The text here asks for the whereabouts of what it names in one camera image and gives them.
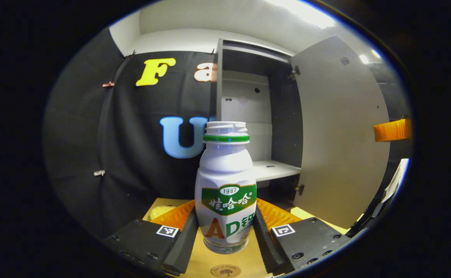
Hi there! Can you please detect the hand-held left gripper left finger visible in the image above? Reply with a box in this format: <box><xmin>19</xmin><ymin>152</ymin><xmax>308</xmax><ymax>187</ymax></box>
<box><xmin>101</xmin><ymin>199</ymin><xmax>200</xmax><ymax>277</ymax></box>

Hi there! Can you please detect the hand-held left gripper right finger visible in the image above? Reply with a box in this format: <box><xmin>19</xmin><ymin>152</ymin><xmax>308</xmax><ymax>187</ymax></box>
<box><xmin>252</xmin><ymin>198</ymin><xmax>352</xmax><ymax>277</ymax></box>

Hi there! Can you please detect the grey cabinet door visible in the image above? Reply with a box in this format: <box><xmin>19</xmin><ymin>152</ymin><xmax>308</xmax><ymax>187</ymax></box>
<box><xmin>289</xmin><ymin>36</ymin><xmax>391</xmax><ymax>229</ymax></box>

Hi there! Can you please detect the white bottle green label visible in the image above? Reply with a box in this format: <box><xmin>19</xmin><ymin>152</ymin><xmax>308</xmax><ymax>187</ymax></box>
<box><xmin>195</xmin><ymin>121</ymin><xmax>258</xmax><ymax>254</ymax></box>

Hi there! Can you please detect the dark grey cabinet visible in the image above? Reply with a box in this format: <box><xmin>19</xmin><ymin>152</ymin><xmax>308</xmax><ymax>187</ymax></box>
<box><xmin>210</xmin><ymin>38</ymin><xmax>305</xmax><ymax>211</ymax></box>

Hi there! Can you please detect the white cabinet shelf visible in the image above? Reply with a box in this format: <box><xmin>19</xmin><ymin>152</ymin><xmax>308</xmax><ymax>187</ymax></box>
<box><xmin>252</xmin><ymin>160</ymin><xmax>302</xmax><ymax>182</ymax></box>

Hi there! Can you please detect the pale yellow lumpy object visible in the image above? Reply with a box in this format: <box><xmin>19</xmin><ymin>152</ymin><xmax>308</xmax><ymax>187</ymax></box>
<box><xmin>149</xmin><ymin>206</ymin><xmax>176</xmax><ymax>221</ymax></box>

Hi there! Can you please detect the ceiling light panel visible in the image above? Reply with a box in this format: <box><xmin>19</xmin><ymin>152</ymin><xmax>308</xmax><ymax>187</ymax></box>
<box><xmin>359</xmin><ymin>49</ymin><xmax>382</xmax><ymax>65</ymax></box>

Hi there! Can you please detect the black backdrop cloth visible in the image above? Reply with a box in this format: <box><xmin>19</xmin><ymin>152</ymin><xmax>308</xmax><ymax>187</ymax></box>
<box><xmin>43</xmin><ymin>28</ymin><xmax>413</xmax><ymax>240</ymax></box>

